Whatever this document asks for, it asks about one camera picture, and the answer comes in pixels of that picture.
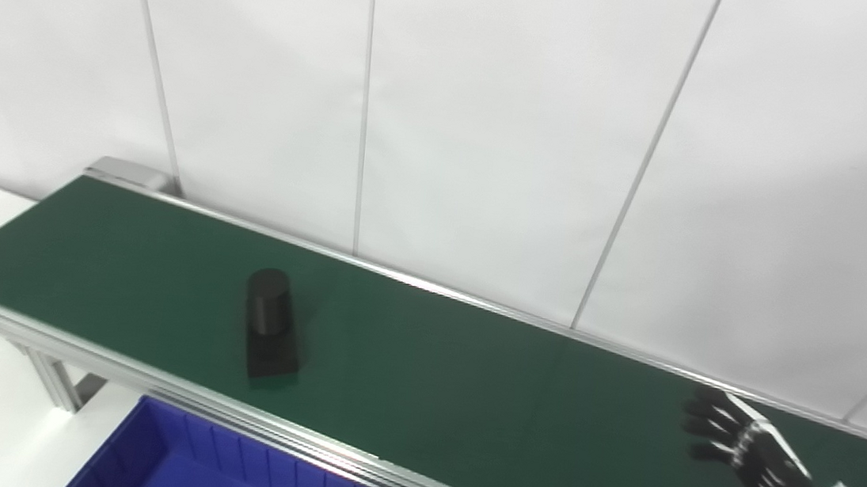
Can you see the blue plastic bin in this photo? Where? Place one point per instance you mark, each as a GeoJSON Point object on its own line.
{"type": "Point", "coordinates": [165, 472]}

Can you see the black cylinder block part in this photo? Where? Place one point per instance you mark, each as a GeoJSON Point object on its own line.
{"type": "Point", "coordinates": [271, 323]}

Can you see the aluminium conveyor leg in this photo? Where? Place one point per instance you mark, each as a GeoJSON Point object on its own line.
{"type": "Point", "coordinates": [58, 382]}

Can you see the green conveyor belt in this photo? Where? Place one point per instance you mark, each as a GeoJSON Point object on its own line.
{"type": "Point", "coordinates": [466, 398]}
{"type": "Point", "coordinates": [150, 382]}

